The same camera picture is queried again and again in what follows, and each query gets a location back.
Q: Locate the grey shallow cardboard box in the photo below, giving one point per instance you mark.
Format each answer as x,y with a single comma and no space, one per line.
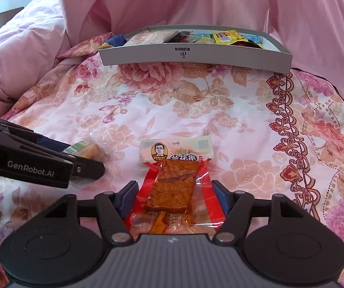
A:
190,58

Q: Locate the floral pillow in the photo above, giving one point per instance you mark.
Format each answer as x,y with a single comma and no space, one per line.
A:
82,49

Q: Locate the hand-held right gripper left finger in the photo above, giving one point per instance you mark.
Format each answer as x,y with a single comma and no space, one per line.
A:
129,199

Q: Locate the dark brown snack packet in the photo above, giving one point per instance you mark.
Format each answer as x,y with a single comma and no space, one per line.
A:
250,45

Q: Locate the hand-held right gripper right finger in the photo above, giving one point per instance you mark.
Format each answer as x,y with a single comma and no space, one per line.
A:
220,198

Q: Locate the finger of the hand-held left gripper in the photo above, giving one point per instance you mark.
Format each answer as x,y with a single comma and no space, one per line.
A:
51,144
89,169

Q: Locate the yellow green snack packet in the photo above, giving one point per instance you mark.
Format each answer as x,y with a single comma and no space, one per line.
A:
229,37

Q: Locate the pale blue sausage packet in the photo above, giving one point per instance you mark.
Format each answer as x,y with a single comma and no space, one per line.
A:
202,38

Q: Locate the green label biscuit packet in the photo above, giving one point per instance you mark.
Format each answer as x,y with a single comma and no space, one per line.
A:
95,153

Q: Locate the large white snack packet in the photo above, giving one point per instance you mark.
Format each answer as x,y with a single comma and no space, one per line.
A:
148,37

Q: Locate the pink curtain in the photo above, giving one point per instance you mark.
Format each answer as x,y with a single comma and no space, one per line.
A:
220,3

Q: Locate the red dried tofu packet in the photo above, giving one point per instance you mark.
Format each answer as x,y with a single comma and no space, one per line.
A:
172,186

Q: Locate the pink duvet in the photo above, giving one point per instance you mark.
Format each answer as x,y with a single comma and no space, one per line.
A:
18,66

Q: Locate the floral bed sheet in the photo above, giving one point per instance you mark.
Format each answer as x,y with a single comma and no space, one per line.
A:
220,111

